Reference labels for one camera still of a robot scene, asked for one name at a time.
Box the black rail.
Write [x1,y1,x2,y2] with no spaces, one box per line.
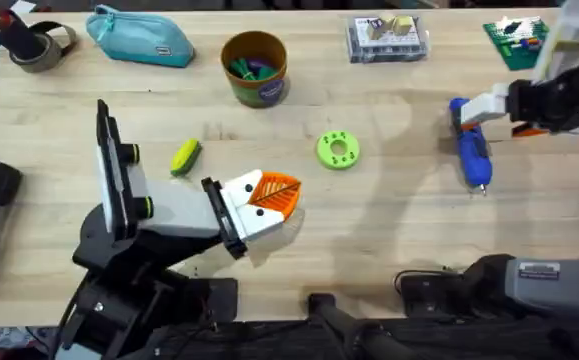
[133,293,579,360]

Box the teal zip pouch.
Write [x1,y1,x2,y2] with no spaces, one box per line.
[84,4,197,69]

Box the clear box with blocks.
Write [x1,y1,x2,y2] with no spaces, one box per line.
[345,13,431,65]

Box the orange tub with toys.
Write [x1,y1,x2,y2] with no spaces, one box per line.
[219,30,289,110]

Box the green board with blocks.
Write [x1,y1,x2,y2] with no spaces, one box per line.
[482,15,551,72]

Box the grey tape roll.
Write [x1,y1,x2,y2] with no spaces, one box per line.
[8,20,78,74]

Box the left wrist upright black plate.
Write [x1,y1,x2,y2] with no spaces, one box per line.
[95,98,155,242]

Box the right wrist upright pale plate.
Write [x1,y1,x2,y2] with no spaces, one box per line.
[530,0,579,85]

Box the dark tool with brown handle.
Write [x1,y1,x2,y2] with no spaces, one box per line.
[0,1,46,62]

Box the green disc with holes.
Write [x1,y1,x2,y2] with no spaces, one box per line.
[315,129,362,171]

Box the yellow green toy vegetable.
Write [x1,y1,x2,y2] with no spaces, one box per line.
[169,138,203,178]

